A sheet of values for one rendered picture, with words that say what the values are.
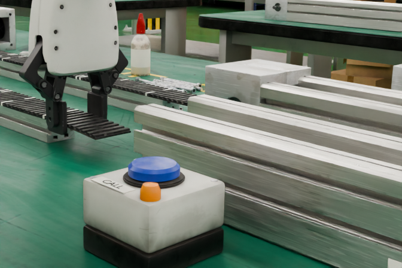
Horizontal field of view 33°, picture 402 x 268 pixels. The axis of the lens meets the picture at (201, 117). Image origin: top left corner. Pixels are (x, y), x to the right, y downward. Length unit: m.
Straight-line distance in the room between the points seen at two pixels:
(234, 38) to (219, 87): 1.82
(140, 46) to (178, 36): 2.47
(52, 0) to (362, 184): 0.42
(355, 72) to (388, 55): 2.39
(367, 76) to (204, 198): 4.21
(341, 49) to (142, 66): 1.20
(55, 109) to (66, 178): 0.11
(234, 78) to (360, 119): 0.17
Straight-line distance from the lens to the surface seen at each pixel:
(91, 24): 0.80
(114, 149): 0.83
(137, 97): 1.01
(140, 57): 1.31
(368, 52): 2.35
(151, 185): 0.48
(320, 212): 0.53
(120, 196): 0.50
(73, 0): 0.78
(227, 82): 0.83
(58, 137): 0.86
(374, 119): 0.71
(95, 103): 0.84
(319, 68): 3.23
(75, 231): 0.59
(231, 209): 0.59
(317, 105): 0.75
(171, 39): 3.74
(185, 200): 0.50
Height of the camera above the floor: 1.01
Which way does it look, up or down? 13 degrees down
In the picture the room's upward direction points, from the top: 2 degrees clockwise
